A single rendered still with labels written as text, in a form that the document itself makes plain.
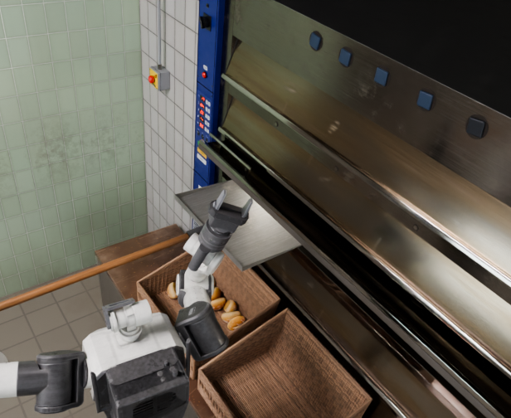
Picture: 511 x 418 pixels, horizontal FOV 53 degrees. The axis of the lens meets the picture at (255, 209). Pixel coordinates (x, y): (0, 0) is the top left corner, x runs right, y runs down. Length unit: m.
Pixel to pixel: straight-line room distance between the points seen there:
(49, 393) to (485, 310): 1.24
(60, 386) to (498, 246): 1.23
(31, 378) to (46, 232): 2.05
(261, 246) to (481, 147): 1.05
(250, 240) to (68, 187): 1.50
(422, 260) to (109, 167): 2.21
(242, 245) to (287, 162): 0.40
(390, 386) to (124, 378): 1.05
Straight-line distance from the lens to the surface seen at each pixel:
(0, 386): 1.53
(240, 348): 2.39
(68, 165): 3.27
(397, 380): 2.08
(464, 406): 1.91
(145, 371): 1.49
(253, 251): 2.15
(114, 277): 2.89
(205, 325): 1.58
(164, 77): 2.83
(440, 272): 1.71
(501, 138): 1.44
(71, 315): 3.52
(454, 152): 1.53
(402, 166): 1.66
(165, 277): 2.73
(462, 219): 1.57
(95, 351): 1.55
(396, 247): 1.77
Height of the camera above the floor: 2.63
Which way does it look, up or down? 37 degrees down
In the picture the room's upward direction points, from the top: 7 degrees clockwise
